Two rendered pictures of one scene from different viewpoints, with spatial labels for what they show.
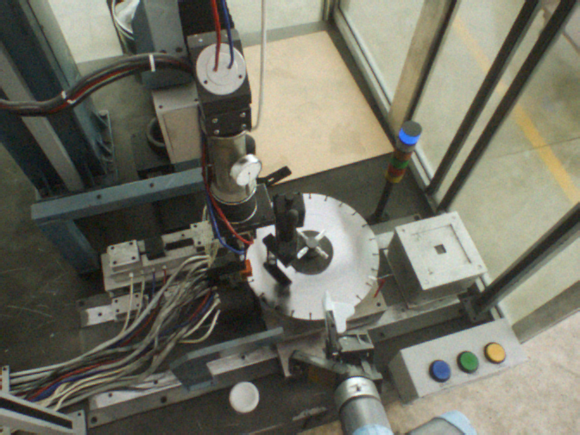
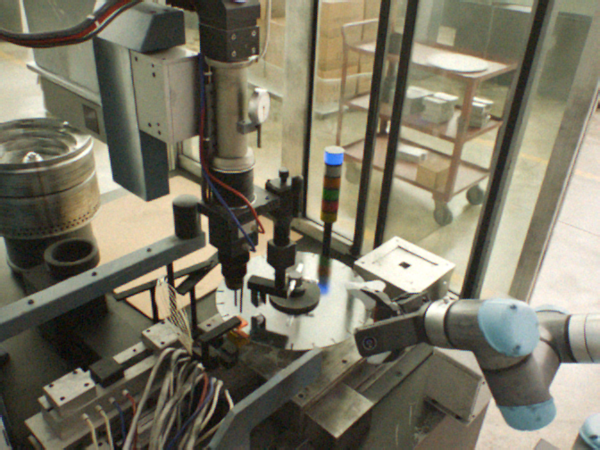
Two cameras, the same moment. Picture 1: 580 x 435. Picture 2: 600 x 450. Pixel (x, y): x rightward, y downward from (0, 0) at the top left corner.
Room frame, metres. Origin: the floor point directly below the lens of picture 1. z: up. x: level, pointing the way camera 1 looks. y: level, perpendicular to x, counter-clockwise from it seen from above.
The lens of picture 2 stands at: (-0.35, 0.37, 1.69)
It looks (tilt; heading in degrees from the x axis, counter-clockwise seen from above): 32 degrees down; 333
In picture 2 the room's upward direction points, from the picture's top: 3 degrees clockwise
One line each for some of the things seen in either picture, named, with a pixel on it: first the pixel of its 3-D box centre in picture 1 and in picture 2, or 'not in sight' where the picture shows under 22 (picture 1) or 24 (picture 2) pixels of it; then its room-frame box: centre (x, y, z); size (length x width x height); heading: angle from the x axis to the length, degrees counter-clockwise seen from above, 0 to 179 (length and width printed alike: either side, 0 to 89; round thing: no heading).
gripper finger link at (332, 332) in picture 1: (332, 333); (379, 304); (0.27, -0.10, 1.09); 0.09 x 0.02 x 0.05; 11
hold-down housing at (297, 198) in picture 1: (287, 223); (282, 220); (0.45, 0.01, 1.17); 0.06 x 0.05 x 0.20; 102
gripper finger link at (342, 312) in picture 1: (338, 310); (370, 288); (0.32, -0.11, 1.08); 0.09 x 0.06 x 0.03; 11
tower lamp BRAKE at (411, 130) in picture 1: (410, 132); (334, 155); (0.73, -0.25, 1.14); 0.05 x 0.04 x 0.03; 21
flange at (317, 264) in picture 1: (310, 249); (295, 289); (0.50, -0.05, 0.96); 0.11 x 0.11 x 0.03
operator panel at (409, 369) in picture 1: (453, 362); (483, 354); (0.30, -0.42, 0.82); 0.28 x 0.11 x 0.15; 111
